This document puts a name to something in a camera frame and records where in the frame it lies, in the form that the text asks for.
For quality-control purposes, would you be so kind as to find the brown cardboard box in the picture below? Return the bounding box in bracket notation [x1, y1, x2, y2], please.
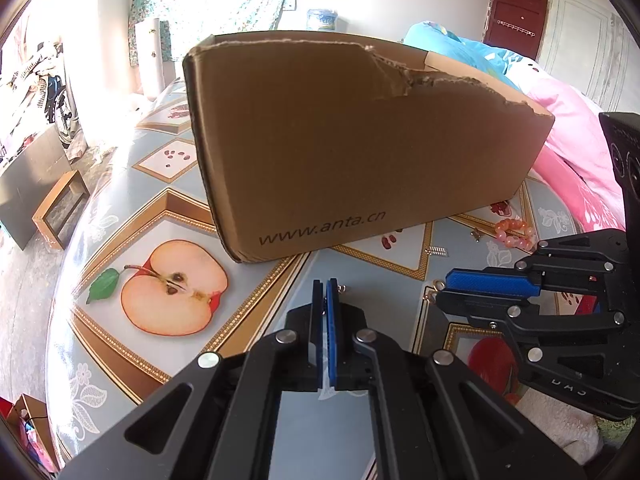
[182, 30, 556, 264]

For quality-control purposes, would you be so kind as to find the person's right forearm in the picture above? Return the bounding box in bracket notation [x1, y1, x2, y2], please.
[515, 385, 631, 466]

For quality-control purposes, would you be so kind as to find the red door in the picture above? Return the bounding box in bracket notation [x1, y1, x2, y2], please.
[482, 0, 548, 61]

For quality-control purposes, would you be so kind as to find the fruit print tablecloth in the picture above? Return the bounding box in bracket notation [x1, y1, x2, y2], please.
[45, 77, 631, 471]

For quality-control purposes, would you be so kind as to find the dark flat board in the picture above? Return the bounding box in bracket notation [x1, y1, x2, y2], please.
[0, 127, 68, 251]

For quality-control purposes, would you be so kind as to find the white narrow cabinet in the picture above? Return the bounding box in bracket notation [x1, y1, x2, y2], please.
[135, 17, 176, 101]

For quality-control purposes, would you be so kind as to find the blue blanket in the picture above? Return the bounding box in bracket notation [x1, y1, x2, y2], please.
[402, 21, 526, 78]

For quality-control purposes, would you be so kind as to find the wooden frame stool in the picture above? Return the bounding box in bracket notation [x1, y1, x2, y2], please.
[32, 170, 91, 250]

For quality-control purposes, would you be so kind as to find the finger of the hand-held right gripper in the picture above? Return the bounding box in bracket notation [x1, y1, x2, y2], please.
[444, 230, 628, 301]
[434, 287, 628, 381]

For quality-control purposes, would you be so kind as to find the pink orange bead bracelet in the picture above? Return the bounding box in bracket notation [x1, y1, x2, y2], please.
[494, 218, 535, 252]

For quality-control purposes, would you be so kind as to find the pink floral blanket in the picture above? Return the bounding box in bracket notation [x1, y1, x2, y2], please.
[507, 55, 631, 241]

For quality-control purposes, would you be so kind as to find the household clutter pile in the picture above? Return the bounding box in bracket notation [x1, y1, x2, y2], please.
[0, 40, 81, 148]

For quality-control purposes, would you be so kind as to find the white wardrobe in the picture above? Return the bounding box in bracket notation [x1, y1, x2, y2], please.
[542, 0, 631, 106]

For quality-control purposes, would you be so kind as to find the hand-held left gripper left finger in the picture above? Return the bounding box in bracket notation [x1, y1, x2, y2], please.
[57, 279, 326, 480]

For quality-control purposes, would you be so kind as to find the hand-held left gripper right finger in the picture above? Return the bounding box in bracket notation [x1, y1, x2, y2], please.
[324, 278, 586, 480]

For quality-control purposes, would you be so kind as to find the white wall hook rack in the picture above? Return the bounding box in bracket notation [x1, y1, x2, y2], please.
[496, 19, 535, 37]

